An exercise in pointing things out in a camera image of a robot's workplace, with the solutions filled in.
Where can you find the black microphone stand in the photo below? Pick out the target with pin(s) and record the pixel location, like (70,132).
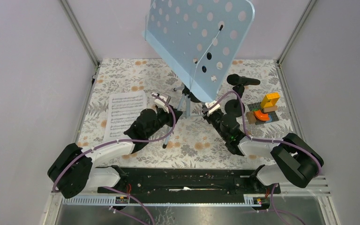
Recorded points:
(234,107)
(186,92)

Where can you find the rear black microphone stand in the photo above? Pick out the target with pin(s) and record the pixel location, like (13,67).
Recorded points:
(186,92)

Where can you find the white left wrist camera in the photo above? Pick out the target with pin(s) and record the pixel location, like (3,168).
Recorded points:
(161,101)

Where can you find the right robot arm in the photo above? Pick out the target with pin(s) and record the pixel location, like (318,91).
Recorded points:
(294,160)

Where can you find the floral patterned tablecloth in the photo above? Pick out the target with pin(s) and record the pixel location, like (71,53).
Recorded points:
(194,143)

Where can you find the front black microphone stand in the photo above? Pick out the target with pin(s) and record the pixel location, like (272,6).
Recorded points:
(234,107)

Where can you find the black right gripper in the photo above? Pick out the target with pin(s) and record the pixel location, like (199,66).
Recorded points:
(207,116)

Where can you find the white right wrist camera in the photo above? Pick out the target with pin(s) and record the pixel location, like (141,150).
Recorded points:
(210,108)

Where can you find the yellow toy block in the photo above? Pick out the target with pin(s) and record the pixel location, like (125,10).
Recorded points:
(270,100)

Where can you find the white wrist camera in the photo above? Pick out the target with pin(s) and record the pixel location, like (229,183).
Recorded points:
(161,101)
(210,108)

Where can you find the sheet music page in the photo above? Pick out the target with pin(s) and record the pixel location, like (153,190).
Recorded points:
(123,109)

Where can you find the light blue music stand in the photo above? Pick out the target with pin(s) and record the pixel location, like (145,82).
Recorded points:
(198,39)

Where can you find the front black microphone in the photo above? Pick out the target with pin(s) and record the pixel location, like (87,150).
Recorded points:
(235,79)

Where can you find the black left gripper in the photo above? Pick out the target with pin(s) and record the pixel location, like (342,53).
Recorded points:
(169,116)

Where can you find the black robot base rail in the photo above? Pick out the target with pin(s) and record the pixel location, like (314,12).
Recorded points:
(122,186)

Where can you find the gray toy baseplate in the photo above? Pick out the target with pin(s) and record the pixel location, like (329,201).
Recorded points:
(256,106)

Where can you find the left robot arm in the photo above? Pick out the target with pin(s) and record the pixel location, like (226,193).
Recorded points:
(105,152)

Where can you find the tan brick under yellow block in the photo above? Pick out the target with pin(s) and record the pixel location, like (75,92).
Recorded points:
(270,109)

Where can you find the orange curved toy block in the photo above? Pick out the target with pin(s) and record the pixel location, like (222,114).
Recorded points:
(261,116)

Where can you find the tan toy brick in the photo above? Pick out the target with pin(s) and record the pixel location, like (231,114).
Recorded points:
(251,117)

